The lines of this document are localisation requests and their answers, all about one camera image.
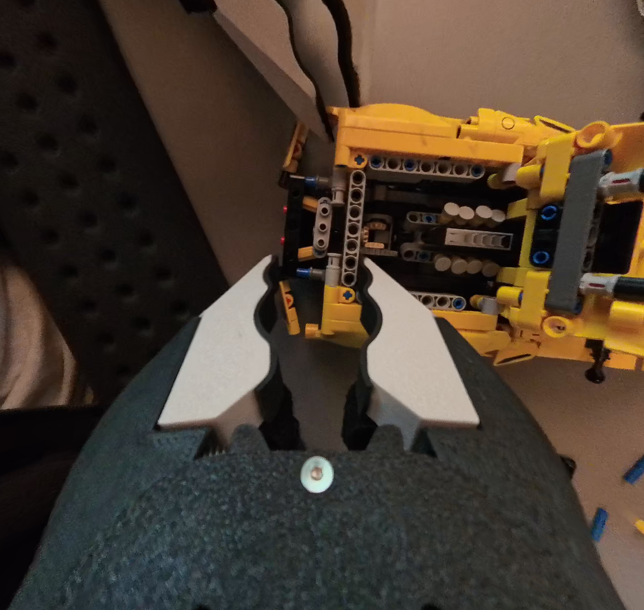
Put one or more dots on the yellow brick car model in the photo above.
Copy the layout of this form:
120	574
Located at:
402	132

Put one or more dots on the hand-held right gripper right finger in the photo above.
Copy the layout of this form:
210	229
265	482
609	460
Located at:
422	368

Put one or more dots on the grey desk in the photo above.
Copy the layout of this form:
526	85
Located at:
478	42

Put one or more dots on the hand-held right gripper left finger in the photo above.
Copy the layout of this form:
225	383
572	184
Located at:
216	363

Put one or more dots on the blue pin piece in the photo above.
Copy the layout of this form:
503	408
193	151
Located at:
599	523

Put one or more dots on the dark perforated panel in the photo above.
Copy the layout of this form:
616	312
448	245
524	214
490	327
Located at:
75	167

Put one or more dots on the beige trousers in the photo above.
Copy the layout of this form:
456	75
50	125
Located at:
30	343

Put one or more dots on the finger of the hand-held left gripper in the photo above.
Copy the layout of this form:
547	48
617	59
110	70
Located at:
365	27
251	27

